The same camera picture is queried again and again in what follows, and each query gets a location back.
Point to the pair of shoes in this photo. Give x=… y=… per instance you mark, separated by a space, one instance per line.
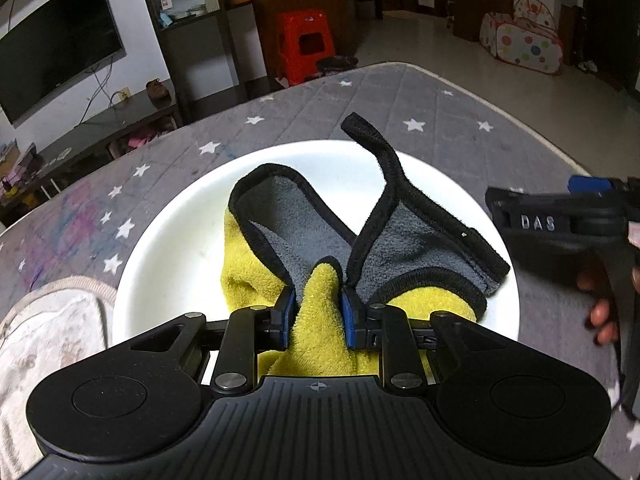
x=590 y=66

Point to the pink slippers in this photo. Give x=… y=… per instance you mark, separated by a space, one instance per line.
x=142 y=139

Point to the polka dot play tent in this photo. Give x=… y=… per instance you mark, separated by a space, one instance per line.
x=525 y=40

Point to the grey star-printed mat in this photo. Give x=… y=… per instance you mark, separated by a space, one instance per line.
x=440 y=110

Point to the stack of boxes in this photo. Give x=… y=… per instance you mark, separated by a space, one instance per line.
x=17 y=167

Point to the white round plate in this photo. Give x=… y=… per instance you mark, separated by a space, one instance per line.
x=175 y=240

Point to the dark glass display cabinet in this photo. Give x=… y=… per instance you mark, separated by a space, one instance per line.
x=200 y=55

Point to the black flat-screen television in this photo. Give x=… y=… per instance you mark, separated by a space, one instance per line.
x=55 y=45

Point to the red plastic stool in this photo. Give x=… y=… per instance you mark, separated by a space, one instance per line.
x=305 y=30

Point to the person's right hand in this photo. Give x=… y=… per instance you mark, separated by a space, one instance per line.
x=602 y=312

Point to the dark television stand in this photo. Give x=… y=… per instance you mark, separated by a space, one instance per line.
x=100 y=127

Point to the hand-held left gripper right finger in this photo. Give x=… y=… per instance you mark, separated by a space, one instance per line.
x=350 y=320

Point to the yellow and grey cleaning cloth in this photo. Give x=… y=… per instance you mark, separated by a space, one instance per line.
x=400 y=240

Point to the wall power socket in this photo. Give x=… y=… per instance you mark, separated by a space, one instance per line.
x=122 y=95

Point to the black round bin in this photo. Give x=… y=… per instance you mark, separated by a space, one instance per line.
x=337 y=65

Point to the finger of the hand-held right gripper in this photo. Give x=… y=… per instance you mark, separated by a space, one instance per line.
x=595 y=185

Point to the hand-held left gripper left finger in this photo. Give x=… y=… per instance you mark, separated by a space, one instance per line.
x=286 y=317

